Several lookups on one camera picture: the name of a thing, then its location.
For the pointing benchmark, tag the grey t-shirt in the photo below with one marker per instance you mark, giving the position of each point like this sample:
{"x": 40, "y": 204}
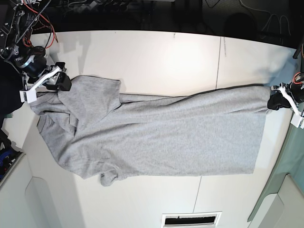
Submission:
{"x": 93, "y": 129}

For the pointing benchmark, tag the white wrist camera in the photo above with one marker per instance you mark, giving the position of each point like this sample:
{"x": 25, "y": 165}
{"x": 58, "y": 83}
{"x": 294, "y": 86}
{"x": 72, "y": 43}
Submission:
{"x": 28, "y": 96}
{"x": 297, "y": 121}

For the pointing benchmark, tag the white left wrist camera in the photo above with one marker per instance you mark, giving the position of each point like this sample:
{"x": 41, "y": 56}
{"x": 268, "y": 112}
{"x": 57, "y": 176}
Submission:
{"x": 297, "y": 121}

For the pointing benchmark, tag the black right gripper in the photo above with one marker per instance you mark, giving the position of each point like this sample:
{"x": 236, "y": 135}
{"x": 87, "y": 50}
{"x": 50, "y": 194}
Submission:
{"x": 52, "y": 77}

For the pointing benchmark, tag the white vent grille slot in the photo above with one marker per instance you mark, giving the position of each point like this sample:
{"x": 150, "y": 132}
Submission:
{"x": 191, "y": 220}

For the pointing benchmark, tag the dark navy cloth pile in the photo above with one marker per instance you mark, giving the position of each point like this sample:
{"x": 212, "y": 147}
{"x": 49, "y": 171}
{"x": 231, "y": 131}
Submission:
{"x": 10, "y": 85}

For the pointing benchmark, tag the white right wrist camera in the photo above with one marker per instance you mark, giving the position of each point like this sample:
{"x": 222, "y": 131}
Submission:
{"x": 28, "y": 96}

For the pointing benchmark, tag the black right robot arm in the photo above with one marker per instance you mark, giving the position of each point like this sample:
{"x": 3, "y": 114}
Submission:
{"x": 18, "y": 20}

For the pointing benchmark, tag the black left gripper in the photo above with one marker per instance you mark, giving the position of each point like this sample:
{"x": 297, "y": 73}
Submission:
{"x": 295, "y": 89}

